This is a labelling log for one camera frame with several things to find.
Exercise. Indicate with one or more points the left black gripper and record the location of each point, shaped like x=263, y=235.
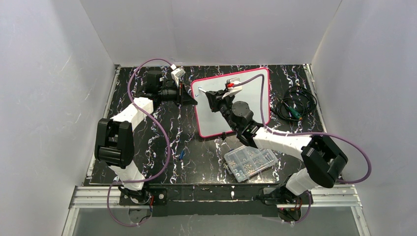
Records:
x=181, y=96

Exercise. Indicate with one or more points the pink framed whiteboard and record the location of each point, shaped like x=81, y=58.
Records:
x=255, y=91

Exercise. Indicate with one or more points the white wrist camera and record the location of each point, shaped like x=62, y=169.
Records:
x=177, y=73
x=233, y=86

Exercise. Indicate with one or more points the clear plastic parts organizer box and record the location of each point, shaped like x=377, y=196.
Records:
x=244, y=162

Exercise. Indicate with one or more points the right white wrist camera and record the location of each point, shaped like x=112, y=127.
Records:
x=233, y=86

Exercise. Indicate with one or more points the coiled black cable green plug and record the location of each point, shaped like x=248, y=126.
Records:
x=296, y=104

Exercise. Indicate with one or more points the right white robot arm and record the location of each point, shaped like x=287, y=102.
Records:
x=322, y=158

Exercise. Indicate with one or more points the blue marker cap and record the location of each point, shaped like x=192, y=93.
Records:
x=182, y=154

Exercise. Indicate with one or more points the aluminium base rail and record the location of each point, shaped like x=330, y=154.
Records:
x=213, y=199

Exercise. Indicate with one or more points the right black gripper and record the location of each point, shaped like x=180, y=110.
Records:
x=217, y=101

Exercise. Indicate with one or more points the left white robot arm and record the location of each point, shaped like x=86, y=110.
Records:
x=114, y=143

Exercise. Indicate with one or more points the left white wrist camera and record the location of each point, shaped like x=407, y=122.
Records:
x=177, y=73

